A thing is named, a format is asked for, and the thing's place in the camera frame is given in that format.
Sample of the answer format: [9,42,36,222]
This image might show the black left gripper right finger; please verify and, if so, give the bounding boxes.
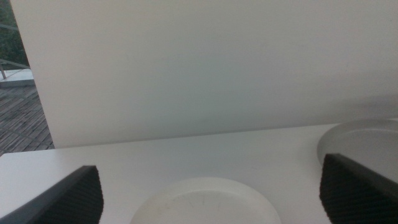
[319,152,398,224]

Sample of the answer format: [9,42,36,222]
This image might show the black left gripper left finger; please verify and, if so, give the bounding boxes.
[0,165,104,224]

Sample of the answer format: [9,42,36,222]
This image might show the grey shallow bowl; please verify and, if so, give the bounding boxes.
[316,119,398,184]

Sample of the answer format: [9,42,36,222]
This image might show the white shallow bowl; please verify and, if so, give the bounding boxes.
[129,177,282,224]

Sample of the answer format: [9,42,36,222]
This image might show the white ledge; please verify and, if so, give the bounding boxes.
[0,68,35,88]

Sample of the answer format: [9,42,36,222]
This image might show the metal railing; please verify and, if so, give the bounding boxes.
[0,23,31,80]

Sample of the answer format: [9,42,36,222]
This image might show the green bushes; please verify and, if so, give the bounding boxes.
[0,0,29,67]

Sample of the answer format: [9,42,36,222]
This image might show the white backdrop board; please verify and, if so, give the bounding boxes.
[9,0,398,149]

